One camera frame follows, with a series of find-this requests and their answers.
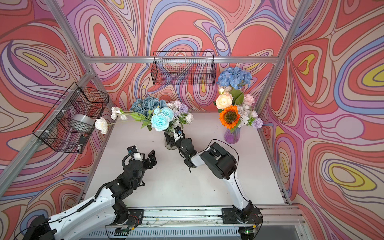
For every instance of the black wire basket wall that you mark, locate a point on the black wire basket wall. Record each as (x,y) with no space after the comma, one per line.
(184,68)
(57,133)

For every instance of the pastel mixed flower bouquet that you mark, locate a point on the pastel mixed flower bouquet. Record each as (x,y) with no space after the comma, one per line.
(249,117)

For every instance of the silver tape roll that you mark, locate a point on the silver tape roll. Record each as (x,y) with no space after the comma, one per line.
(82,124)

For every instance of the cream peach rose bunch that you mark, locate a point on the cream peach rose bunch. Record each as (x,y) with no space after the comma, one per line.
(225,98)

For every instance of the black wire basket left wall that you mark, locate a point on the black wire basket left wall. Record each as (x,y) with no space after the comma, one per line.
(57,133)

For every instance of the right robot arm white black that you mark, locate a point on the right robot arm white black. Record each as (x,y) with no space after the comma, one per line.
(224,166)

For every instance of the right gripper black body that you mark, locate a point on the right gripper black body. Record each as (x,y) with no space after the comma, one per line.
(178,143)

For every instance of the small pastel flower spray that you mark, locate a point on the small pastel flower spray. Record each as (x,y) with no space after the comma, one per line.
(182,114)

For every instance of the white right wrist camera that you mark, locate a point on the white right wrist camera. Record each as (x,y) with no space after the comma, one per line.
(178,133)

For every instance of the pink peony flower stem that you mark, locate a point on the pink peony flower stem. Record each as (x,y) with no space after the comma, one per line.
(249,100)

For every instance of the blue hydrangea flower stem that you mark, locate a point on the blue hydrangea flower stem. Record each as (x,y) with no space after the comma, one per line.
(235,78)

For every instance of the black wire basket back wall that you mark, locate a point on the black wire basket back wall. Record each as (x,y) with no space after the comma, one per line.
(184,68)

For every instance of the purple ribbed glass vase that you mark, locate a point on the purple ribbed glass vase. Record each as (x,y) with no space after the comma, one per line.
(232,137)

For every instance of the orange flower green leaves stem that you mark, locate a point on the orange flower green leaves stem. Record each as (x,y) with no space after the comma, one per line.
(230,118)

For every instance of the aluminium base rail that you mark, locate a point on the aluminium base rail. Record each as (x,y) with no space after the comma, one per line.
(271,223)

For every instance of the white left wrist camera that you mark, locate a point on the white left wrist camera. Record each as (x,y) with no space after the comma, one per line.
(133,154)

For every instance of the clear ribbed glass vase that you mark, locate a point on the clear ribbed glass vase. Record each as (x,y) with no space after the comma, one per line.
(170,140)

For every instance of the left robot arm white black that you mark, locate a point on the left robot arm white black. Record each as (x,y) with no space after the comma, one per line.
(104,208)

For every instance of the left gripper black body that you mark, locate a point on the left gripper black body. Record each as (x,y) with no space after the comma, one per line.
(144,166)

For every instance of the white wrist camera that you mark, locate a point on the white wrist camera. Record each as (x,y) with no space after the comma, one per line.
(178,133)
(133,154)

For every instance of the teal succulent flower bunch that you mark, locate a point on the teal succulent flower bunch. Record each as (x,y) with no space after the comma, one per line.
(143,106)

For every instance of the white poppy flower stem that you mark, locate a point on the white poppy flower stem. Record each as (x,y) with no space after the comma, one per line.
(120,116)

